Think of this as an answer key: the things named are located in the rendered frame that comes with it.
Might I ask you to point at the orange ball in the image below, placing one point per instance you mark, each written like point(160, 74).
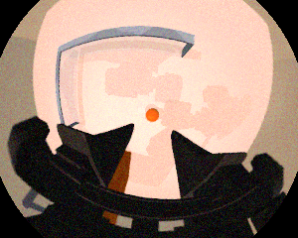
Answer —
point(153, 113)

